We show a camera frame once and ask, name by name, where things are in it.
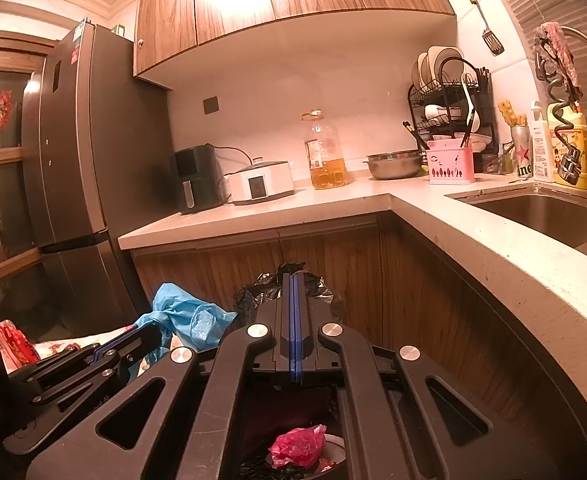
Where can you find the steel sink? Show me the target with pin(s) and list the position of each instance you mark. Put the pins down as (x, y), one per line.
(548, 215)

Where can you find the hanging metal spatula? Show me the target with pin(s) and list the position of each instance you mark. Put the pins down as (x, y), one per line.
(493, 42)

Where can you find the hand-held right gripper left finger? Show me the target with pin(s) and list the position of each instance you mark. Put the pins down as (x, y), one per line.
(287, 330)

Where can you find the window blind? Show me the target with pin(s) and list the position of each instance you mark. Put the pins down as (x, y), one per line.
(548, 0)

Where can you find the white plate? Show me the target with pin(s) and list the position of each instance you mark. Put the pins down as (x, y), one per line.
(446, 60)
(420, 70)

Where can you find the white electric cooker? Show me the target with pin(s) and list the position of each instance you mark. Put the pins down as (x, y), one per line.
(261, 182)

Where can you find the red white plastic bag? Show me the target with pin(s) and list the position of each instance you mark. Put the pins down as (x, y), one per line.
(16, 345)

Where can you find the floral tablecloth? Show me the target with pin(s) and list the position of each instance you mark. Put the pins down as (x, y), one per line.
(68, 346)

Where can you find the black trash bin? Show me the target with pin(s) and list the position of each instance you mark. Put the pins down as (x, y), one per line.
(273, 405)

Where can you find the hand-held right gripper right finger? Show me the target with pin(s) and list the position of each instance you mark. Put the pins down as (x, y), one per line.
(301, 330)

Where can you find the yellow detergent bottle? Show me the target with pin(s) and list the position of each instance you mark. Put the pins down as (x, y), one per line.
(581, 150)

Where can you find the white ladle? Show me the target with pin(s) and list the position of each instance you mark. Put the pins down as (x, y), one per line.
(473, 119)

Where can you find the spring kitchen faucet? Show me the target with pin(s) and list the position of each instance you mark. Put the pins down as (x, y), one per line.
(568, 162)

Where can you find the blue plastic bag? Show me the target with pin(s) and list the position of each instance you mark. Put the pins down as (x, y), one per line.
(188, 315)

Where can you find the white detergent bottle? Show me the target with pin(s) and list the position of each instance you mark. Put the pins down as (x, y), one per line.
(542, 150)

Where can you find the black air fryer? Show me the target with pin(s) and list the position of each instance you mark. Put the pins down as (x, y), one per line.
(198, 180)

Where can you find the steel basin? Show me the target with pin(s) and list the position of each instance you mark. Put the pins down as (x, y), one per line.
(393, 166)

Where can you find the black dish rack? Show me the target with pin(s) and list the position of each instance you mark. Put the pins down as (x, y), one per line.
(488, 110)

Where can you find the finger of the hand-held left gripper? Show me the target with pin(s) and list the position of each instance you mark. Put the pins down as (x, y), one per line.
(98, 372)
(53, 365)

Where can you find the silver drink can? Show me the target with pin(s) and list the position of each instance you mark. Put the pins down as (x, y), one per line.
(522, 152)

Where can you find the pink utensil holder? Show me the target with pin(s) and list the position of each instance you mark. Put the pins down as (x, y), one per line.
(451, 165)

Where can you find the pink dish cloth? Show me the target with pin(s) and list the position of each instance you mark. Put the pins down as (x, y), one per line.
(558, 55)

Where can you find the cooking oil bottle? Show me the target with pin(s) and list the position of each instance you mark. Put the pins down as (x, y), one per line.
(326, 160)

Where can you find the grey refrigerator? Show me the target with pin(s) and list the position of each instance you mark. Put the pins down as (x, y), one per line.
(98, 160)

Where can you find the wooden base cabinet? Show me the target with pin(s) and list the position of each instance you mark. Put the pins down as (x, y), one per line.
(323, 250)

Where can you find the pink plastic bag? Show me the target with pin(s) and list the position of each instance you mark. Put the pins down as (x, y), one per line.
(296, 445)

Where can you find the dark wall socket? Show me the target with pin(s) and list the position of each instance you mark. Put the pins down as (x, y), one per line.
(211, 104)

